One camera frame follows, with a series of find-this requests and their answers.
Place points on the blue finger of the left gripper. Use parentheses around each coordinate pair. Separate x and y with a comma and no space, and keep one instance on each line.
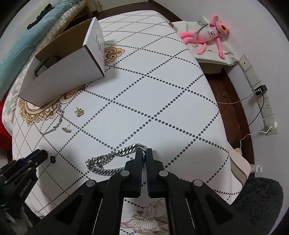
(36,158)

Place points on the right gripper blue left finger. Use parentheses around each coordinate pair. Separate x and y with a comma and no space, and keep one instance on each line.
(137,174)

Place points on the white cardboard box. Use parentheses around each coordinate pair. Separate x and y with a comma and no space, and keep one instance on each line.
(74,58)

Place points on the white bottle on floor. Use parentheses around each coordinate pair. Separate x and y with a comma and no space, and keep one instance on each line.
(255,168)

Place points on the white cloth bag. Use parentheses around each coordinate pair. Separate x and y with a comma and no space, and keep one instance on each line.
(211,53)

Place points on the light blue duvet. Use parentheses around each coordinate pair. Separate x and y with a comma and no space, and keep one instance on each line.
(24,46)

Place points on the white diamond-pattern tablecloth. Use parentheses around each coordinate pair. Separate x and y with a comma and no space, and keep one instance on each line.
(153,93)

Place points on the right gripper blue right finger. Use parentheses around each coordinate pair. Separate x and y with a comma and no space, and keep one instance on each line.
(151,174)

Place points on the checkered bed sheet mattress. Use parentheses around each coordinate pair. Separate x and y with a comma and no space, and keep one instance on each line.
(14,90)

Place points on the black clothing on bed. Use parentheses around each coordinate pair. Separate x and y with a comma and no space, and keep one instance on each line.
(46,10)

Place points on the pink panther plush toy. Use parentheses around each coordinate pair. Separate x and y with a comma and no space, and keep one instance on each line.
(208,32)

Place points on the red blanket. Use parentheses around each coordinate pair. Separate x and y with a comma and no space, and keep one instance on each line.
(5,137)

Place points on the gold earring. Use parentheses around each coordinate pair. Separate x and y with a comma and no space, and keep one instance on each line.
(67,129)
(79,112)

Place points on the wall power strip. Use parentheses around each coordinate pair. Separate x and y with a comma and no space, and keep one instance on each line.
(260,97)

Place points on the black plug adapter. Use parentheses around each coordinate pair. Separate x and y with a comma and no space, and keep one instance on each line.
(260,90)

